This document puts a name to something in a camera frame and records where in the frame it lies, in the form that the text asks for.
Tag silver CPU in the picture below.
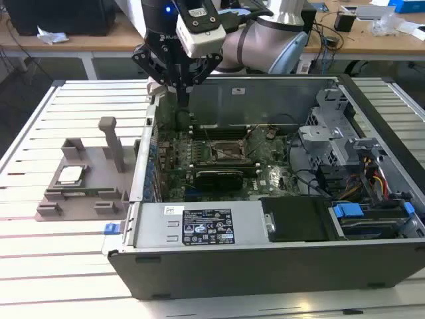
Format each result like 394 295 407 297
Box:
56 165 86 185

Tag blue cardboard box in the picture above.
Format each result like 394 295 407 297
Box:
387 0 425 14

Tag black RAM slot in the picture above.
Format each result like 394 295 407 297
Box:
191 162 260 168
192 124 248 130
191 158 255 165
192 128 248 134

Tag white flat box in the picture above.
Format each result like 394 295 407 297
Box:
340 3 396 21

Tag black computer tower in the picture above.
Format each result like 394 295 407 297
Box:
300 6 318 34

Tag white foam box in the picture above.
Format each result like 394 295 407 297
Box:
114 0 147 37

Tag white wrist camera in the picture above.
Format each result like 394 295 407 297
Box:
175 0 227 58

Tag small black box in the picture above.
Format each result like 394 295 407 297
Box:
333 11 357 33

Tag CPU socket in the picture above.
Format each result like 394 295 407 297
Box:
208 138 247 160

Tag black graphics card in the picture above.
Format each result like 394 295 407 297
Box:
194 169 245 192

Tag wooden desk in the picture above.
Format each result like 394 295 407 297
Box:
0 13 149 80
298 0 425 62

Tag green RAM stick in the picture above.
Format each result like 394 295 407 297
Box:
46 186 117 197

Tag green motherboard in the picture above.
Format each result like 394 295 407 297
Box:
155 124 301 203

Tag large black box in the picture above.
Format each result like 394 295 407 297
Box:
6 0 116 37

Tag thin metal locking lever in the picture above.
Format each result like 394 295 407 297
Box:
203 127 218 150
243 125 260 146

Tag clear plastic bag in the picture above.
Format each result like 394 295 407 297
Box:
370 13 404 37

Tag silver power supply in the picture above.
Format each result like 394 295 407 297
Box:
131 201 276 249

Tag black and grey PC case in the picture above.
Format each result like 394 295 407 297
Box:
101 73 425 302

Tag crumpled white paper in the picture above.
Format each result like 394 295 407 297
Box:
36 26 70 46

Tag grey-brown parts rack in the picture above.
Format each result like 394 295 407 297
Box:
35 116 139 223

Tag silver metal drive cage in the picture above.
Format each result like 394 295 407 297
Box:
297 88 389 173

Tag red and yellow wires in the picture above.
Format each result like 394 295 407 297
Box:
345 156 391 202

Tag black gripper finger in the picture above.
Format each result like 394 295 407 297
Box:
183 53 224 108
131 43 184 108

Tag hard disk in blue carrier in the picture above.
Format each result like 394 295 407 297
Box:
328 201 416 241

